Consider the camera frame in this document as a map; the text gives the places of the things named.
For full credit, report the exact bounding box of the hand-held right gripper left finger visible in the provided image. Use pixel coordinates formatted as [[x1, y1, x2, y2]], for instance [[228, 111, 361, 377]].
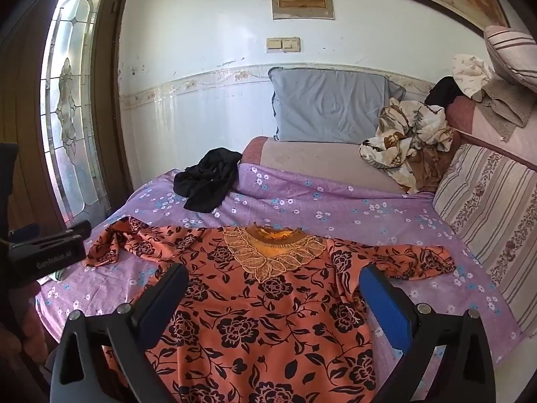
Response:
[[50, 262, 190, 403]]

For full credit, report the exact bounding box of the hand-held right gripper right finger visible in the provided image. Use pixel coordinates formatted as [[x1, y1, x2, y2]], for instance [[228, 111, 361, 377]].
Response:
[[359, 263, 496, 403]]

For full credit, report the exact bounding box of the orange black floral blouse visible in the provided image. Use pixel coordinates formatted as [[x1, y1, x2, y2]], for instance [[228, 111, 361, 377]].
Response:
[[84, 217, 457, 403]]

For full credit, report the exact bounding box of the purple floral bed sheet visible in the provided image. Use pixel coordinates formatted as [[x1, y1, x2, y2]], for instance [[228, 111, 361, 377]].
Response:
[[35, 164, 523, 403]]

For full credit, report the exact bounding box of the black crumpled garment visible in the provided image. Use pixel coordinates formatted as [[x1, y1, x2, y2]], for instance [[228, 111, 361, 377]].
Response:
[[173, 147, 243, 214]]

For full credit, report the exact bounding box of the striped floral cushion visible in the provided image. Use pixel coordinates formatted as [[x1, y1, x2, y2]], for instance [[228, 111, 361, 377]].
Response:
[[432, 143, 537, 337]]

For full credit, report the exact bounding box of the wooden door with glass pane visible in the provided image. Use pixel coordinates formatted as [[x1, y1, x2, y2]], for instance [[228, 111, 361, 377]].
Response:
[[0, 0, 136, 403]]

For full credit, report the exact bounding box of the pink beige mattress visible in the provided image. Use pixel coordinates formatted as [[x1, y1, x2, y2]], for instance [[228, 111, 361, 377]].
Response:
[[240, 136, 435, 194]]

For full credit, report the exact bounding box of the brown white floral cloth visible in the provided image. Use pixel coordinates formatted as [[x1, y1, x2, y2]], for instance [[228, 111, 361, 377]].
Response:
[[358, 98, 454, 195]]

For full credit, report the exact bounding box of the pink sofa backrest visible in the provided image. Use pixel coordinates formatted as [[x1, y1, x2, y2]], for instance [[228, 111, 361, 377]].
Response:
[[444, 95, 537, 165]]

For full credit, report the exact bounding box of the grey pillow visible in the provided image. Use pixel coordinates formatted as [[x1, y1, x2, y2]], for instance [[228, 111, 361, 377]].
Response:
[[268, 66, 407, 142]]

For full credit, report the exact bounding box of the small black cloth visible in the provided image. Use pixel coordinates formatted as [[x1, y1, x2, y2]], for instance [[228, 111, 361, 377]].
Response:
[[424, 76, 464, 108]]

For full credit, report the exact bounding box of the brown towel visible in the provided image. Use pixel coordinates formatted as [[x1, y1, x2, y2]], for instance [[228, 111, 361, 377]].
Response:
[[477, 73, 534, 143]]

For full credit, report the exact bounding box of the white patterned cloth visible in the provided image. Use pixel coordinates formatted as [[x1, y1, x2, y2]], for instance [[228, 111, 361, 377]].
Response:
[[452, 54, 496, 100]]

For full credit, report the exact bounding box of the striped pink pillow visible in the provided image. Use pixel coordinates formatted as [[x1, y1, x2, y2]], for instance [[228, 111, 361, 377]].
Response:
[[484, 25, 537, 98]]

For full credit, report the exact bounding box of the beige light switch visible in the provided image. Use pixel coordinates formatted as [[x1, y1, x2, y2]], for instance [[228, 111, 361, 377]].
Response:
[[265, 37, 301, 53]]

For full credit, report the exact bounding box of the framed wall plaque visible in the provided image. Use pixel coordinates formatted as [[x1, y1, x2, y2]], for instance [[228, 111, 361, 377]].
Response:
[[271, 0, 335, 21]]

